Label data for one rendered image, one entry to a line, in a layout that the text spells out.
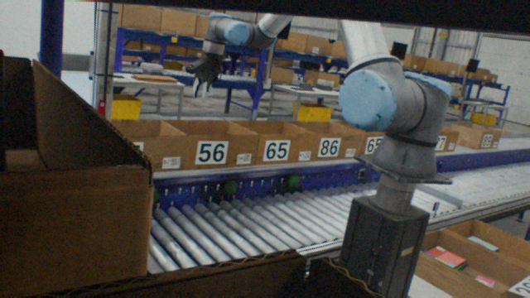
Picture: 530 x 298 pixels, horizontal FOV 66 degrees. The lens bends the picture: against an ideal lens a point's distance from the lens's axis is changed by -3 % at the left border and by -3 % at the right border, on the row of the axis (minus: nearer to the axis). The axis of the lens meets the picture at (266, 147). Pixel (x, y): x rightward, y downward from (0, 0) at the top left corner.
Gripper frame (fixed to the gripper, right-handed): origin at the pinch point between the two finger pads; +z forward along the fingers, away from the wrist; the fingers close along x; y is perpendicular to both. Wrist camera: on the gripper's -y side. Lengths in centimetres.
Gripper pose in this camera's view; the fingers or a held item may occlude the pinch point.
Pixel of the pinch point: (198, 98)
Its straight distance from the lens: 186.2
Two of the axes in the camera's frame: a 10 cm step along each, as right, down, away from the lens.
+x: -7.1, -3.8, 5.9
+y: 6.5, -0.6, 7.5
